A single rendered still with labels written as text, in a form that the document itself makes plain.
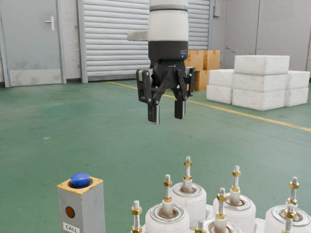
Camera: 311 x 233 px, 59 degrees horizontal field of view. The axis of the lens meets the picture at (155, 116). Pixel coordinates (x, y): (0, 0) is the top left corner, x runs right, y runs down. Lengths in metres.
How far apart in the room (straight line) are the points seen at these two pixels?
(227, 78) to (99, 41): 2.96
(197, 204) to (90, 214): 0.25
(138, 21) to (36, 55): 2.07
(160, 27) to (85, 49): 4.91
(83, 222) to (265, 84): 2.57
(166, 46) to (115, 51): 5.16
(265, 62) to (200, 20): 4.08
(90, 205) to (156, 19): 0.40
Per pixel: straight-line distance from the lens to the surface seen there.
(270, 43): 6.57
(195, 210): 0.71
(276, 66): 3.08
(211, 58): 4.39
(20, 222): 1.16
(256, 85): 3.01
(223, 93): 3.30
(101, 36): 5.54
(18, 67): 5.25
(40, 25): 5.32
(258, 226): 0.76
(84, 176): 0.63
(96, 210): 0.65
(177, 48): 0.50
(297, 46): 6.22
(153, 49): 0.51
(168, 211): 0.62
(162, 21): 0.50
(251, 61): 3.03
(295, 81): 3.39
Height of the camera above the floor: 0.59
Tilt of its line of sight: 13 degrees down
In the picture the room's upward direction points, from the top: straight up
